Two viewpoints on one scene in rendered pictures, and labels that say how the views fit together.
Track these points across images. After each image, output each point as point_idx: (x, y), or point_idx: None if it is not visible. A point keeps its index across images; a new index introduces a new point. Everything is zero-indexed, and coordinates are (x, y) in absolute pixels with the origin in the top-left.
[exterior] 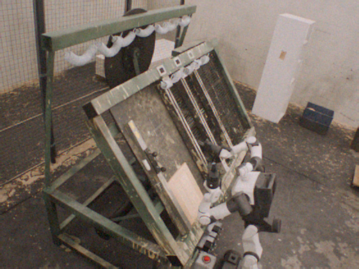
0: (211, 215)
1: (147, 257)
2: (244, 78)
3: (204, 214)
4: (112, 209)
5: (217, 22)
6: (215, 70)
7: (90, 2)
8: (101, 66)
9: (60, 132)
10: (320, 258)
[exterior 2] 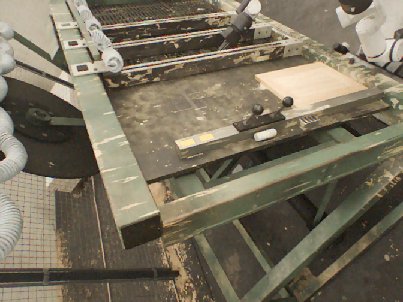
0: (393, 35)
1: (354, 178)
2: (118, 12)
3: (389, 47)
4: (264, 209)
5: (33, 23)
6: (103, 10)
7: None
8: (63, 183)
9: (137, 253)
10: None
